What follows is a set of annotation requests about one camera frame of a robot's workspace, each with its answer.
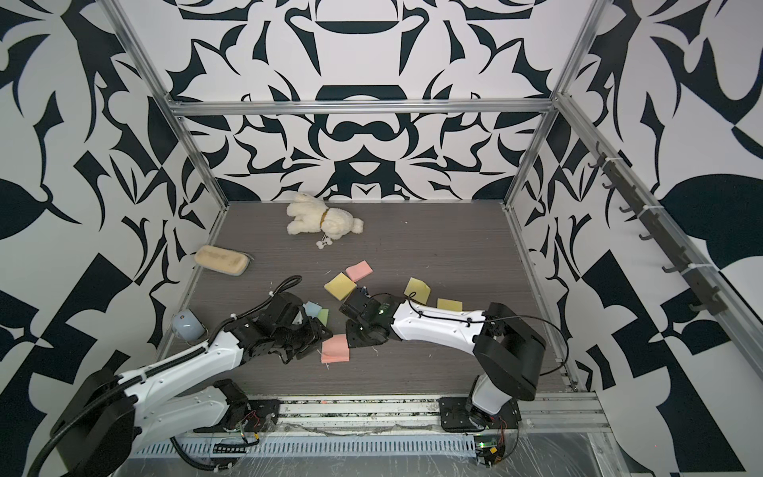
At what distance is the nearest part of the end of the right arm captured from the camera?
60cm

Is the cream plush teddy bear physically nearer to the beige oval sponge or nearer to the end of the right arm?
the beige oval sponge

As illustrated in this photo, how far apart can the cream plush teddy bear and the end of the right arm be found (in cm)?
41

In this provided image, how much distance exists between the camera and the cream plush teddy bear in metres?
1.05
